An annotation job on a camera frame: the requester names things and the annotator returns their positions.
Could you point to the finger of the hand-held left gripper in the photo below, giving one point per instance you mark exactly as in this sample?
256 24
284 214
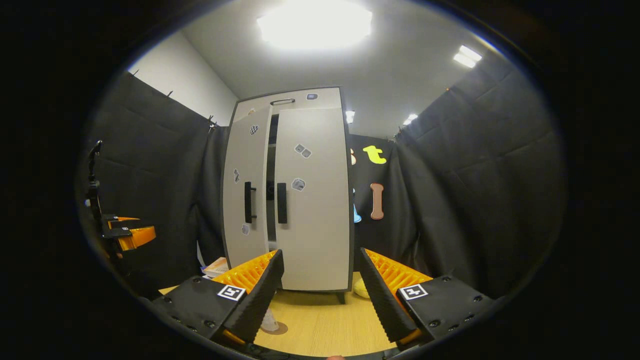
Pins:
137 237
117 219

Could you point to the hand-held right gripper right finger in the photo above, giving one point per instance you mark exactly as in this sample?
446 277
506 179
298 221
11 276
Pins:
382 300

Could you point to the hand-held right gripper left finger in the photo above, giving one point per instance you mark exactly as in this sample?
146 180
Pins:
262 295

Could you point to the clear bottle pink label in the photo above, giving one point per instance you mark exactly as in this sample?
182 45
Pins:
270 322

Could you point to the brown round coaster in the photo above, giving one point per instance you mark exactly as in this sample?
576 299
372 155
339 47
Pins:
283 329

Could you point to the grey cabinet door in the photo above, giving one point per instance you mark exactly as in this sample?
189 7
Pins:
320 225
240 160

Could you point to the grey cabinet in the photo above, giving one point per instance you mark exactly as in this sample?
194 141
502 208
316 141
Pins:
330 97

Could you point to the pale yellow object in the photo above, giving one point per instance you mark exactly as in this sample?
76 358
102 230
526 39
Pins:
361 289

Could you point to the black backdrop cloth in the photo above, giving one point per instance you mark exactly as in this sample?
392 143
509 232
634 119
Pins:
475 175

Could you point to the small distant ceiling light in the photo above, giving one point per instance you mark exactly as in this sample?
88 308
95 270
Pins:
350 117

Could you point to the ceiling light panel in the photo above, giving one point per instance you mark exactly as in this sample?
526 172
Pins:
467 56

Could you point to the large ceiling light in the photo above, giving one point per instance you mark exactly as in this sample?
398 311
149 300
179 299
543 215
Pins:
315 22

